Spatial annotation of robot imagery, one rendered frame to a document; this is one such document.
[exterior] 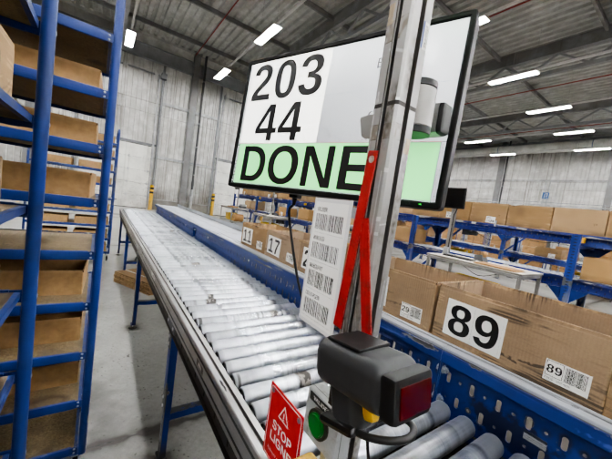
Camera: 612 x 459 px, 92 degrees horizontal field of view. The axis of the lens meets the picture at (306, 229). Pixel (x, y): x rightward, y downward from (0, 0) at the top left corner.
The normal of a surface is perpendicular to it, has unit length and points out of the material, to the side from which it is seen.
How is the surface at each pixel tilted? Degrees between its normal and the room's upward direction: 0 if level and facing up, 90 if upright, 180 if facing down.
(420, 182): 86
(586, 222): 90
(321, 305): 90
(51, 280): 90
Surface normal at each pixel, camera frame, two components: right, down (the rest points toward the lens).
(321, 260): -0.81, -0.07
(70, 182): 0.53, 0.15
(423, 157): -0.56, -0.09
